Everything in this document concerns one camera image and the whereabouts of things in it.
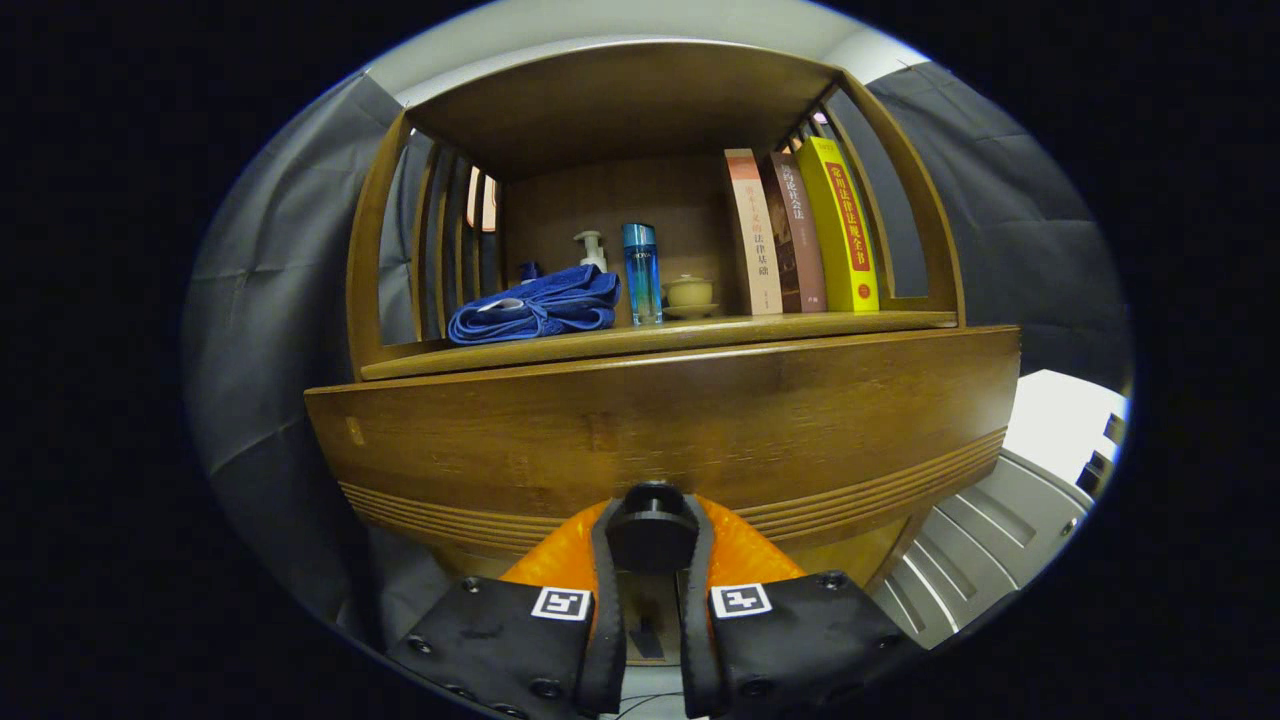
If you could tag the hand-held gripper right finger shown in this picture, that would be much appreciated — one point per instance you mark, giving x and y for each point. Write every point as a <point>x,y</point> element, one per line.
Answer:
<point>697,650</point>

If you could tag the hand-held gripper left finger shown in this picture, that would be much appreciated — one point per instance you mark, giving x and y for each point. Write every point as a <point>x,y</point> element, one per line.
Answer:
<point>610,650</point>

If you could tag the black round drawer knob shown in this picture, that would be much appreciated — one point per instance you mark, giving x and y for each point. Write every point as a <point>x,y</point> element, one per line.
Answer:
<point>652,535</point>

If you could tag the wooden countertop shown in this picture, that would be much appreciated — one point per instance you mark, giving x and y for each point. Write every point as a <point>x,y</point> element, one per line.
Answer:
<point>700,335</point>

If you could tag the wooden cabinet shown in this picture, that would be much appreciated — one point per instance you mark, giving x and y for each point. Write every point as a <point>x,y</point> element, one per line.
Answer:
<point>620,100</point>

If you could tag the grey panelled furniture front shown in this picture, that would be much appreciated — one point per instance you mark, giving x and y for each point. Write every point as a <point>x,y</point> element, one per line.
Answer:
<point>980,540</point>

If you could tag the blue folded towel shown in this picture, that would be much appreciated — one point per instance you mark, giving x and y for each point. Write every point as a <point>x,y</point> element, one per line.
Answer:
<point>540,305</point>

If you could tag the beige lidded teacup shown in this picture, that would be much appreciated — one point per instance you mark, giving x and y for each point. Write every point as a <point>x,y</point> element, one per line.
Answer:
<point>689,293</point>

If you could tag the blue glass bottle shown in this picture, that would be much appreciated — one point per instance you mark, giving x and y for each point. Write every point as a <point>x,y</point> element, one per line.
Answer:
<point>642,275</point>

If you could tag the small white blue-capped bottle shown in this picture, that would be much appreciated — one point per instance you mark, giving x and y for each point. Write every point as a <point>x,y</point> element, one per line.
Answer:
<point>529,270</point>

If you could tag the white pump bottle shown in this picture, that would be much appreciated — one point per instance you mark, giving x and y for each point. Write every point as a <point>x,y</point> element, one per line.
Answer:
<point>594,255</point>

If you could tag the brown book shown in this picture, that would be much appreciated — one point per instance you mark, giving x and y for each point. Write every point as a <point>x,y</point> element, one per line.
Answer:
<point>800,250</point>

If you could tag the beige orange-topped book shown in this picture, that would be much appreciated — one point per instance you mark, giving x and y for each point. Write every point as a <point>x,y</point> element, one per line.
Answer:
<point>752,230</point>

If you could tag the white table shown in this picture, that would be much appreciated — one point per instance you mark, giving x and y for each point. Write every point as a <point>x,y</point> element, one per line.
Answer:
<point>1060,420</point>

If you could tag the small black block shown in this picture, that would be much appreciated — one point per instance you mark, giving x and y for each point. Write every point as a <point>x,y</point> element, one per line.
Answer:
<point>1115,428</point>
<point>1100,470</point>

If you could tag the yellow book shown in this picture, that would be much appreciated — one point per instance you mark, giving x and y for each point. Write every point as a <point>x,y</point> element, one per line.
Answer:
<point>845,230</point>

